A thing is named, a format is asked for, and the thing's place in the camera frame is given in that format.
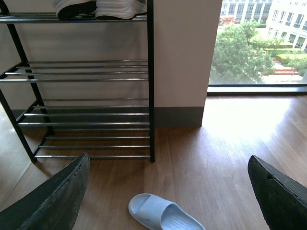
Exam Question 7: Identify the black metal shoe rack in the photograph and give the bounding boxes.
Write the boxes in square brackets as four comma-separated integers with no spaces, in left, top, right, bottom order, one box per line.
[0,0,154,162]

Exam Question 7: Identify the light blue slide sandal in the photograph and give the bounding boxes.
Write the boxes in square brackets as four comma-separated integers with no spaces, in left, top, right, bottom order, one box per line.
[128,193,205,230]

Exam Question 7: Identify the grey sneaker white sole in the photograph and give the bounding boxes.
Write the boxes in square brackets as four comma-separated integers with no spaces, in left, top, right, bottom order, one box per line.
[51,0,96,20]

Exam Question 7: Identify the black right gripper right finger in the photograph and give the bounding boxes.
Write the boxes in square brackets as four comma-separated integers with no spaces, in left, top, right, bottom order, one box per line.
[248,155,307,230]

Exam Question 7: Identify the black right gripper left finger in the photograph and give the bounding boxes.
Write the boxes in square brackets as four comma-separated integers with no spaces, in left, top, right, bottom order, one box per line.
[0,153,90,230]

